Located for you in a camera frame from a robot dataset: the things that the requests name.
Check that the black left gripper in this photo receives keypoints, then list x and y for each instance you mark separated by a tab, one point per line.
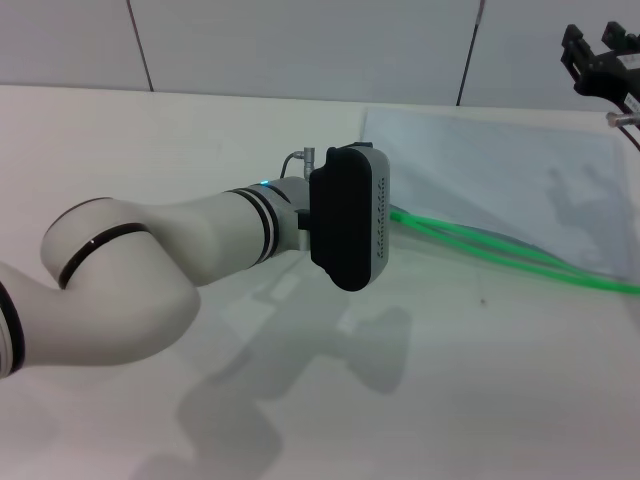
361	145

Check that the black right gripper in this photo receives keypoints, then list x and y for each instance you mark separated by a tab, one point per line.
612	75

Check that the clear green-zip document bag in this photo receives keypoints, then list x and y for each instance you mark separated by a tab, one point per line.
500	175

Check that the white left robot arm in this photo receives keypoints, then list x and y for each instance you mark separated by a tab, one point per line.
150	250

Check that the black grey left wrist camera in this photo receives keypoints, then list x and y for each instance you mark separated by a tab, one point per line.
345	220

